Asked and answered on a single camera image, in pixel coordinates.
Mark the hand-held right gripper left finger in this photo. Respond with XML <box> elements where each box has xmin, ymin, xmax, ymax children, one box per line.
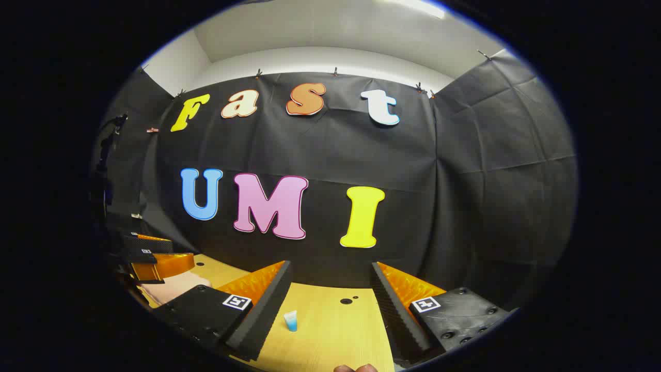
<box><xmin>155</xmin><ymin>260</ymin><xmax>293</xmax><ymax>362</ymax></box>

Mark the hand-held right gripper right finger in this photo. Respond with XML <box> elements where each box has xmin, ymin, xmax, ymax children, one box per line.
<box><xmin>370</xmin><ymin>261</ymin><xmax>520</xmax><ymax>368</ymax></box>

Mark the black backdrop cloth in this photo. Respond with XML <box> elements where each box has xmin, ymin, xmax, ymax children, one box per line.
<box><xmin>90</xmin><ymin>49</ymin><xmax>579</xmax><ymax>313</ymax></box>

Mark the black camera stand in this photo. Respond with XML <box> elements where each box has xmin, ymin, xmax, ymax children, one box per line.
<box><xmin>96</xmin><ymin>114</ymin><xmax>129</xmax><ymax>174</ymax></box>

